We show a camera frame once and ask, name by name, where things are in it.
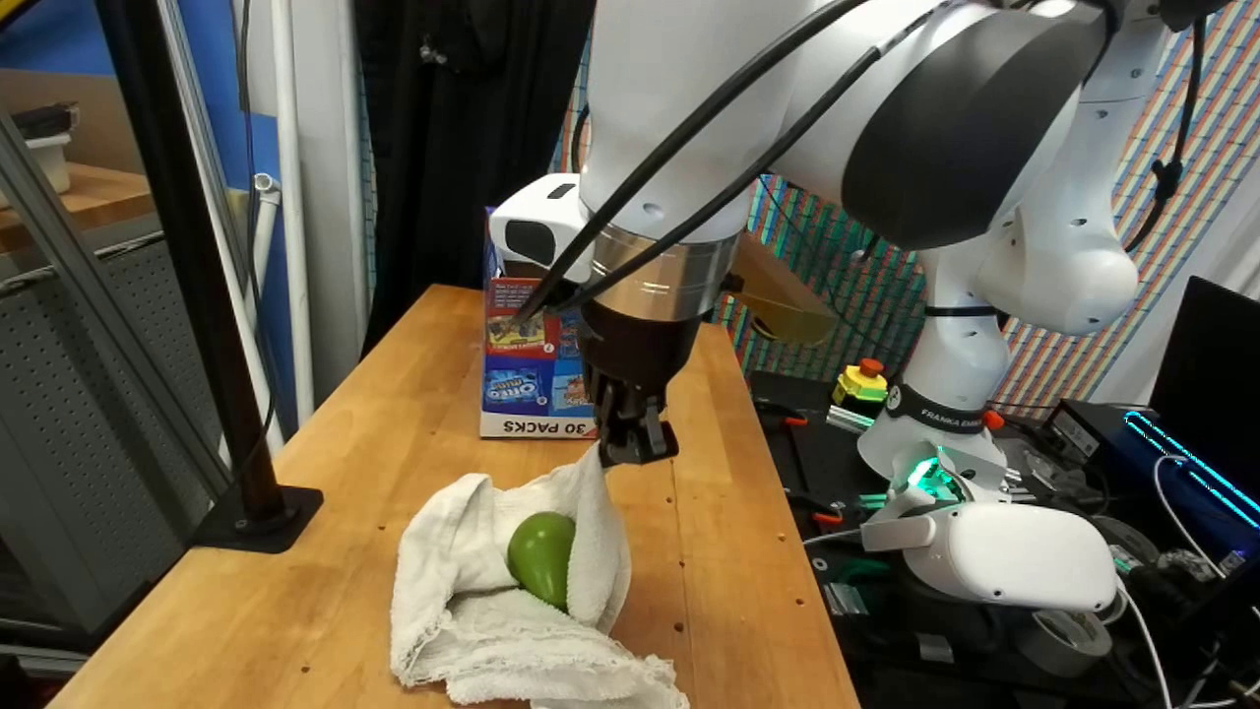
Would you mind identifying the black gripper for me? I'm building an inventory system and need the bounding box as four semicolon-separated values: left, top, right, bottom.
577;295;706;464

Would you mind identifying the green avocado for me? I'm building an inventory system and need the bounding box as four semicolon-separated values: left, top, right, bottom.
505;510;581;615

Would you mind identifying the white cloth rag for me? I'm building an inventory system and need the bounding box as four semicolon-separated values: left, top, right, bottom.
387;444;691;709

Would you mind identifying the blue snack pack cardboard box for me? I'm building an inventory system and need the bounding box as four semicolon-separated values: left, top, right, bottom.
475;268;601;444

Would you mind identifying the yellow red emergency stop button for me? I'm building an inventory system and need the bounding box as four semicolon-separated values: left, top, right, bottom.
831;356;892;422

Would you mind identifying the black curtain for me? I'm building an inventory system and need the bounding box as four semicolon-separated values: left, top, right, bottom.
351;0;601;351

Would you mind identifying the white VR headset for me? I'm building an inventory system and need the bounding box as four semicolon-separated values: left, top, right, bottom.
858;440;1117;615

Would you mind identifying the black pole stand with base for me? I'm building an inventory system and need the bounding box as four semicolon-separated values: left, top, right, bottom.
94;0;327;554

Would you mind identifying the grey tape roll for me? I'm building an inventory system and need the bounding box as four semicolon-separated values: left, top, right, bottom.
1016;605;1117;683

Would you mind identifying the blue plastic case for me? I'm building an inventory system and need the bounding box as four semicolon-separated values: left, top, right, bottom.
1100;406;1260;566

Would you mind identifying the grey perforated panel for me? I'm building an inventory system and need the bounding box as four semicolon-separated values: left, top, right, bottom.
0;232;228;634

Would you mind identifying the wooden workbench top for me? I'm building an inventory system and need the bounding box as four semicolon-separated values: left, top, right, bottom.
0;163;162;247

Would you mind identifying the white plastic tub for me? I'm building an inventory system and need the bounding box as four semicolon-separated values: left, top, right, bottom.
6;102;84;194

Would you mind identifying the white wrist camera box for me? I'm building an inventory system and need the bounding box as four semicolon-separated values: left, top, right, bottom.
483;168;598;286

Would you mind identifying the white post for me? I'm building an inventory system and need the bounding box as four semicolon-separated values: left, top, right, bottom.
239;0;317;428

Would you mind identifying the white cable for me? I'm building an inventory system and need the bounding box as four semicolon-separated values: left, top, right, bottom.
1115;449;1244;709

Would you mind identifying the aluminium frame bar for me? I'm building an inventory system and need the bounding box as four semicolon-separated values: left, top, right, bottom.
0;114;239;516

